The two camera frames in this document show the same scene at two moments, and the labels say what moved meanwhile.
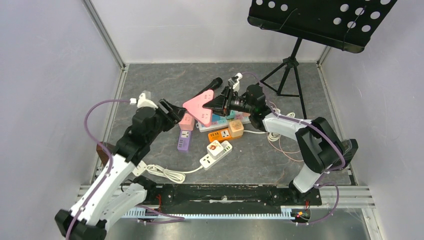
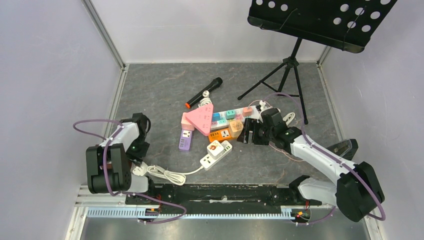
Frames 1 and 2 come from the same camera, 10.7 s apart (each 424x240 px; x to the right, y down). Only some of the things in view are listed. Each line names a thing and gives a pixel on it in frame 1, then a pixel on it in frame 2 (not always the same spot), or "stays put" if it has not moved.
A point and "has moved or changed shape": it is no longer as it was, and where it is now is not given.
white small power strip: x=207 y=161 stays put
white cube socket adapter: x=215 y=149 stays put
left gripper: x=174 y=115 → x=138 y=155
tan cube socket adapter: x=236 y=128 stays put
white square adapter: x=140 y=169 stays put
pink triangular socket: x=194 y=107 has moved or changed shape
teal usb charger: x=231 y=115 stays put
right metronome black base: x=349 y=148 stays put
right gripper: x=227 y=103 → x=250 y=133
